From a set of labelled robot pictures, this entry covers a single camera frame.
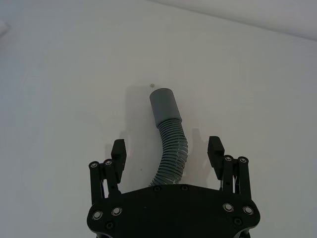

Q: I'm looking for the grey corrugated hose with cuff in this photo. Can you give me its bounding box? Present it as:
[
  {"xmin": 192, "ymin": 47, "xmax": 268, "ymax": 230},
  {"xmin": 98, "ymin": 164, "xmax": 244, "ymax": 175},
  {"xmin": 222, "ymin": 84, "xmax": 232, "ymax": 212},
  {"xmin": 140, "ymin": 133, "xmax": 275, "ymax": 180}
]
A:
[{"xmin": 148, "ymin": 87, "xmax": 190, "ymax": 186}]

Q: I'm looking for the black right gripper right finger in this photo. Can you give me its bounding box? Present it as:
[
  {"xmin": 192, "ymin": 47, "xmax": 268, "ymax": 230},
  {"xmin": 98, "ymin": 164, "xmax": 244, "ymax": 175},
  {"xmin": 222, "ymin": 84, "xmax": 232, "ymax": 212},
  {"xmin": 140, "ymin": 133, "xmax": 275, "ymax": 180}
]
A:
[{"xmin": 207, "ymin": 135, "xmax": 252, "ymax": 200}]

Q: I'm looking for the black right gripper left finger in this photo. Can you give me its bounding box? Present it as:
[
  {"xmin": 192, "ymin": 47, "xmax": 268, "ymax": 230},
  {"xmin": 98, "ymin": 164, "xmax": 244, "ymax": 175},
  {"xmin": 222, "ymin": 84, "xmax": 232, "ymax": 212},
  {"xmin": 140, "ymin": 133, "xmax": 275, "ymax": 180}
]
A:
[{"xmin": 88, "ymin": 139, "xmax": 128, "ymax": 205}]

